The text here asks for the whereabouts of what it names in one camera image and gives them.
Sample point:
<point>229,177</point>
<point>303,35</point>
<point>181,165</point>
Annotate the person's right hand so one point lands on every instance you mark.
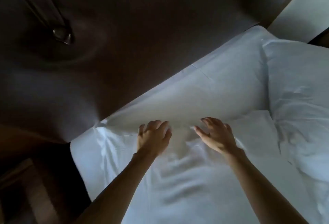
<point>221,139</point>

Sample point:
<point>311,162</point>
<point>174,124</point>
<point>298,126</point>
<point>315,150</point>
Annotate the person's left hand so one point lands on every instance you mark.
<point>151,139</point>

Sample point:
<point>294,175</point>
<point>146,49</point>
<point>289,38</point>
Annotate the white pillow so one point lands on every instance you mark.
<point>295,82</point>
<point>205,95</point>

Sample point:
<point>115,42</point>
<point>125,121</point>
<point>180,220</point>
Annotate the white bed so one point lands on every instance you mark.
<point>102,154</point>

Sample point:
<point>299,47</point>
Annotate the person's left forearm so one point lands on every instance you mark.
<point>115,190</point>

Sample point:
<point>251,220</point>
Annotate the person's right forearm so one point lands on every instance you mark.
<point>257,187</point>

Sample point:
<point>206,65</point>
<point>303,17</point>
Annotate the brown leather headboard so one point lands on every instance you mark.
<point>154,25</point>

